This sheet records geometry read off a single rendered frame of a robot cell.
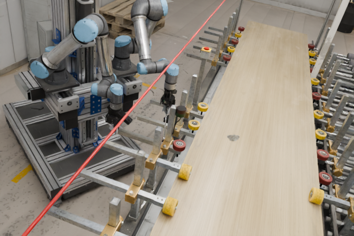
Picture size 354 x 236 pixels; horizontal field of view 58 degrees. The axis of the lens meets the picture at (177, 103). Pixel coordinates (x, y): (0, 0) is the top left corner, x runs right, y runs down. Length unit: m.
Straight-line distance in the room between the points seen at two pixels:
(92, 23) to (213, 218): 1.17
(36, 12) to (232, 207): 3.42
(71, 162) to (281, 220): 1.76
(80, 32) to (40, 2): 2.51
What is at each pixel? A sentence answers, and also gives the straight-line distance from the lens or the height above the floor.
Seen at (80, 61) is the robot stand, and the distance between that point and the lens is 2.36.
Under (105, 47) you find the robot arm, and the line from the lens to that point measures 1.98.
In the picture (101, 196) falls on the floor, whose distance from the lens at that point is 2.85.
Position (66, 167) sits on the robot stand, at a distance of 2.80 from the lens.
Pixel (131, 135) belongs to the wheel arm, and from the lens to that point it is 2.08.
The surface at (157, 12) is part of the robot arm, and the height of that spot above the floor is 1.55.
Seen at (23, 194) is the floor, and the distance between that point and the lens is 2.95.
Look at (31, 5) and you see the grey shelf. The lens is 4.39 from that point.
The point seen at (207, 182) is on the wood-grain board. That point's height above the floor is 0.90.
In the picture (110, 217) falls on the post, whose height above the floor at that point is 1.02.
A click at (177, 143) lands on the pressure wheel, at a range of 1.99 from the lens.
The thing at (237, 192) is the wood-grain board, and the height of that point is 0.90.
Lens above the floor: 2.19
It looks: 33 degrees down
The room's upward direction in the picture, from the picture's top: 10 degrees clockwise
